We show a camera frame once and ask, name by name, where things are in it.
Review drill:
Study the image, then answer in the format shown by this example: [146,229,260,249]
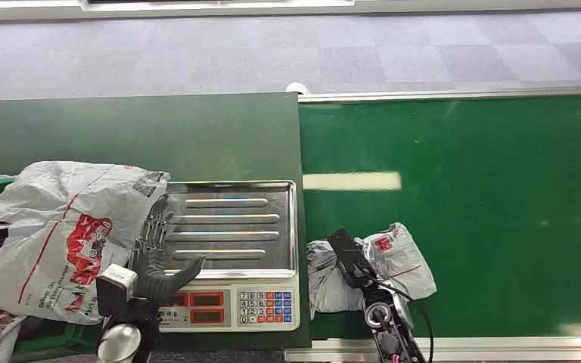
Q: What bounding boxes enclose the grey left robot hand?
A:
[132,192,207,304]

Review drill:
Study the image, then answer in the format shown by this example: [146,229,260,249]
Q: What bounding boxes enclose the small white red-print mailer package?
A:
[306,222,438,320]

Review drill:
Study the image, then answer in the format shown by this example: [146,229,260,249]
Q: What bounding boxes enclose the large white red-print mailer package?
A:
[0,160,172,327]

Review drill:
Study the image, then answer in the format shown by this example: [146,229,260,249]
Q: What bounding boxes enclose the green conveyor belt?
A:
[297,94,581,340]

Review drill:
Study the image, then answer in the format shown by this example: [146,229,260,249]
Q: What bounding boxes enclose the electronic scale with steel tray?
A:
[156,179,302,334]

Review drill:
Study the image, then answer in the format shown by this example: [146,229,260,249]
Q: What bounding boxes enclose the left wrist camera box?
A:
[95,264,139,318]

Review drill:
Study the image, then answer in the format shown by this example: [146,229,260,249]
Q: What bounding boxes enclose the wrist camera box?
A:
[95,264,139,318]
[326,228,377,290]

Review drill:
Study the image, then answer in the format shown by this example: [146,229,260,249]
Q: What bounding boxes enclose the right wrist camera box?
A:
[326,228,377,290]

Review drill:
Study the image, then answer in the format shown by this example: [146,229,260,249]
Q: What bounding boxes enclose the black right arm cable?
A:
[351,260,435,363]

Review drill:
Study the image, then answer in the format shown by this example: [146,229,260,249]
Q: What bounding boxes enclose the aluminium conveyor rail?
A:
[297,85,581,104]
[285,337,581,363]

